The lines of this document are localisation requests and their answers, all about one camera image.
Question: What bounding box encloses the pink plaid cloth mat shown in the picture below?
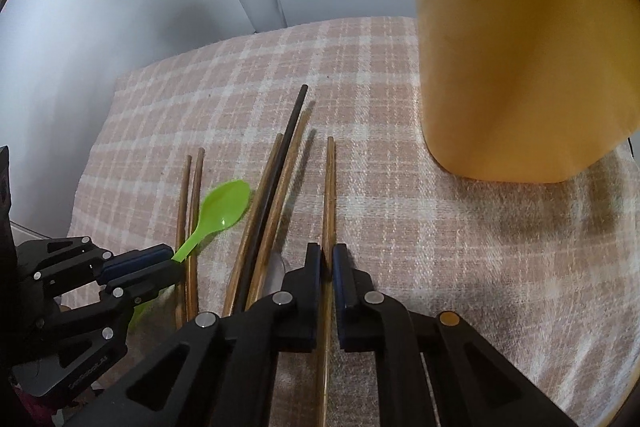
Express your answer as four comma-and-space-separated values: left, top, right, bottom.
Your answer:
70, 17, 639, 426

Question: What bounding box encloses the yellow plastic utensil cup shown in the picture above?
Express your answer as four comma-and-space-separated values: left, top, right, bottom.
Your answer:
416, 0, 639, 183

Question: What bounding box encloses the green plastic spoon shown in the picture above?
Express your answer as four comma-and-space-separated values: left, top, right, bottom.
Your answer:
127, 178, 253, 333

